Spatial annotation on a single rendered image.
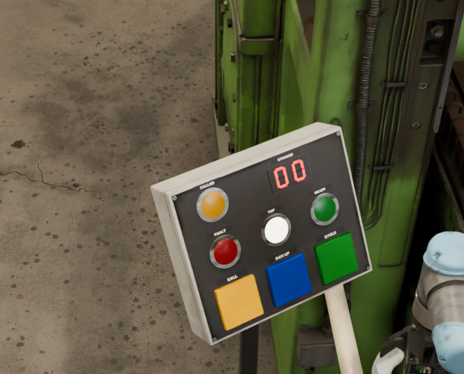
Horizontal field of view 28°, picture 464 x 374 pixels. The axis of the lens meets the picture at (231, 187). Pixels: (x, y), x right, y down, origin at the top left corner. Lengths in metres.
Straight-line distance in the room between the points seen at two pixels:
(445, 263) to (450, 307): 0.06
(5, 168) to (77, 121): 0.34
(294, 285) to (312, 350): 0.69
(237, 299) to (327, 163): 0.28
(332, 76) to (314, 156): 0.22
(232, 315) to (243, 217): 0.17
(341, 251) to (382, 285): 0.58
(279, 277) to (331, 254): 0.11
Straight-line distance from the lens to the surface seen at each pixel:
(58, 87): 3.69
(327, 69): 1.76
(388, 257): 2.17
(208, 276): 1.55
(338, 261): 1.66
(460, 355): 1.27
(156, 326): 2.83
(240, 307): 1.59
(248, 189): 1.55
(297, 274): 1.63
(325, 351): 2.31
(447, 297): 1.30
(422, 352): 1.44
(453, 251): 1.33
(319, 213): 1.63
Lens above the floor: 2.25
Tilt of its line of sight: 44 degrees down
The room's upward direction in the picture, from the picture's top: 1 degrees clockwise
